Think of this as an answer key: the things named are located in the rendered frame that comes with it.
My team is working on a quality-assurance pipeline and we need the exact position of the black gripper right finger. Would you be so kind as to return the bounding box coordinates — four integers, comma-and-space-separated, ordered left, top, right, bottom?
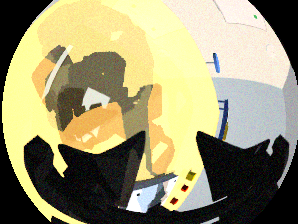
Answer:
196, 131, 270, 201

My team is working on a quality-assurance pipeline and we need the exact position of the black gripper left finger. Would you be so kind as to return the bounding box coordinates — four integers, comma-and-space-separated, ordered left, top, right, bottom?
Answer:
57, 131, 146, 208

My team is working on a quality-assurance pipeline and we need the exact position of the red cube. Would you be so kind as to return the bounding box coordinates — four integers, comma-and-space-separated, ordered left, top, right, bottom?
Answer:
181, 185, 189, 192
170, 198, 178, 205

